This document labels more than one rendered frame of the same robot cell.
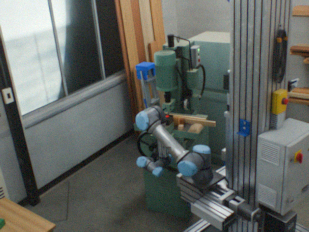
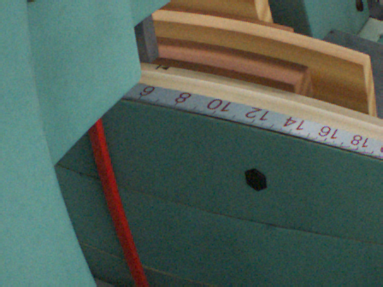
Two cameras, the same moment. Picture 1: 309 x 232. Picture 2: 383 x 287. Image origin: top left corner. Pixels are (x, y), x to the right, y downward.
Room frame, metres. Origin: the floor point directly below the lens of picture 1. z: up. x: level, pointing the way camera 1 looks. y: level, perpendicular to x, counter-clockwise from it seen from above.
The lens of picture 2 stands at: (3.39, -0.02, 1.20)
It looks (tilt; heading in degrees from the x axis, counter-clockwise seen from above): 34 degrees down; 191
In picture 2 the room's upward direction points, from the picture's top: 11 degrees counter-clockwise
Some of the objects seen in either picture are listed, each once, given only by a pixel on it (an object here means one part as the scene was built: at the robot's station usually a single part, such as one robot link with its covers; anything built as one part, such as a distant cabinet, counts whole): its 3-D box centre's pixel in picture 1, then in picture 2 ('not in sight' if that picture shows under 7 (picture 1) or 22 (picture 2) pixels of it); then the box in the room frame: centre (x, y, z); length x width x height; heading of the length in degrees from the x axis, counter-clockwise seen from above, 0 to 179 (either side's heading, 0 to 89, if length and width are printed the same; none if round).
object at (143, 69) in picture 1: (153, 113); not in sight; (3.84, 0.01, 0.58); 0.27 x 0.25 x 1.16; 54
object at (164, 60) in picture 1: (165, 70); not in sight; (2.93, -0.12, 1.35); 0.18 x 0.18 x 0.31
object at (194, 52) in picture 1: (195, 55); not in sight; (3.15, -0.40, 1.40); 0.10 x 0.06 x 0.16; 152
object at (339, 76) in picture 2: not in sight; (194, 56); (2.90, -0.10, 0.93); 0.24 x 0.01 x 0.06; 62
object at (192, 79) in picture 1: (192, 78); not in sight; (3.05, -0.36, 1.23); 0.09 x 0.08 x 0.15; 152
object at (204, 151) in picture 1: (201, 155); not in sight; (2.14, -0.29, 0.98); 0.13 x 0.12 x 0.14; 141
